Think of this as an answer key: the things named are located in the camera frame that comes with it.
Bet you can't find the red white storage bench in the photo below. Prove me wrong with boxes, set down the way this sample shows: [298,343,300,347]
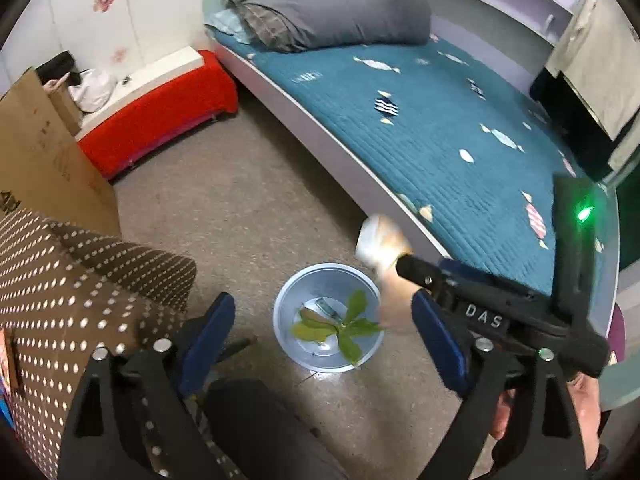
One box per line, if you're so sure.
[75,46,240,181]

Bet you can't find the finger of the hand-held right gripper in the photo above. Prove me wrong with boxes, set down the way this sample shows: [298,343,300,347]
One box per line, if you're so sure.
[396,252,460,307]

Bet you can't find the light blue pillow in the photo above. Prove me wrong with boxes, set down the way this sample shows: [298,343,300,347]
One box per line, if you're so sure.
[204,8,254,44]

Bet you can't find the bed with teal cover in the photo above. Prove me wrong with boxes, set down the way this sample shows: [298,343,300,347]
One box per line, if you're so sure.
[202,0,626,411]

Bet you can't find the grey duvet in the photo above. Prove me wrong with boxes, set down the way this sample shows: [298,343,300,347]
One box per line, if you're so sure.
[223,0,434,54]

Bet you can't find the white plastic bag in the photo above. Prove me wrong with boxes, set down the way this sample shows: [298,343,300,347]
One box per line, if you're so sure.
[67,67,119,114]

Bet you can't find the teal printed bedspread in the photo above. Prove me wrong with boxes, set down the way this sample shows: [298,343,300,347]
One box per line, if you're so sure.
[215,30,610,302]

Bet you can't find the black bag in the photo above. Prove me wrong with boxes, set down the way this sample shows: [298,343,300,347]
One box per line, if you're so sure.
[35,51,84,87]

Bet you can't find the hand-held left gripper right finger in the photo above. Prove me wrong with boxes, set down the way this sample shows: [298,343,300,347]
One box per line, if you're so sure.
[411,290,587,480]

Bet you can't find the brown polka dot cloth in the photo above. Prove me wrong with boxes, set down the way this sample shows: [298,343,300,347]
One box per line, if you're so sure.
[0,207,199,480]

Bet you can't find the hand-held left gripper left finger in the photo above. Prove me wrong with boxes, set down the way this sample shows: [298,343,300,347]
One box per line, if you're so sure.
[57,292,237,480]

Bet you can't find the person's right hand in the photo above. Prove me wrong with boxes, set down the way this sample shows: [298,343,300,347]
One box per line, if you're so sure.
[489,375,602,466]

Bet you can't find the beige hanging cloth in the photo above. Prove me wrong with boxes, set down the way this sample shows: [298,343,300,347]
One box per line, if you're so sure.
[544,0,640,172]

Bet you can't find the large flat cardboard box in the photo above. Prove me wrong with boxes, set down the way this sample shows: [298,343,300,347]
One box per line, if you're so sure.
[0,67,124,237]

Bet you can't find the silver metal bin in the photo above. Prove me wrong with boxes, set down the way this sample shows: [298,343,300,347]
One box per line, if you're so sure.
[272,262,387,374]

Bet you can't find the green leaves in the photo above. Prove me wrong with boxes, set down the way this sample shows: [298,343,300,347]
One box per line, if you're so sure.
[290,289,387,367]

